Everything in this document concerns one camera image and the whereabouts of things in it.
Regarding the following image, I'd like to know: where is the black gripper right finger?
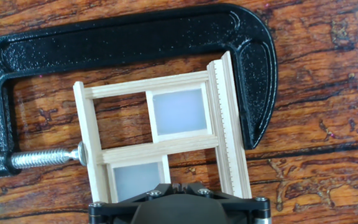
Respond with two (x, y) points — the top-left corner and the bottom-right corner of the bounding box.
(180, 182), (272, 224)

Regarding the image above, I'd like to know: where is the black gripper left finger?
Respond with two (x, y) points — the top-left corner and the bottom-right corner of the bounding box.
(88, 182), (178, 224)

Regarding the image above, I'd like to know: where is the wooden frosted window sash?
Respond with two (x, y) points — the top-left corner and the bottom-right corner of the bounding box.
(145, 81), (214, 144)
(106, 154), (171, 203)

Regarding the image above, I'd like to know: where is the wood-grain table mat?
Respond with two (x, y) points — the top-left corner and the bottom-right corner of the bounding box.
(0, 0), (358, 224)

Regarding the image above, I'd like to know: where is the black metal C-clamp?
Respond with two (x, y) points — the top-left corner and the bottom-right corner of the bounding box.
(0, 2), (278, 180)

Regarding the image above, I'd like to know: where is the miniature wooden window frame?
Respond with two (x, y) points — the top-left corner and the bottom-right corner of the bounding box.
(72, 50), (253, 203)

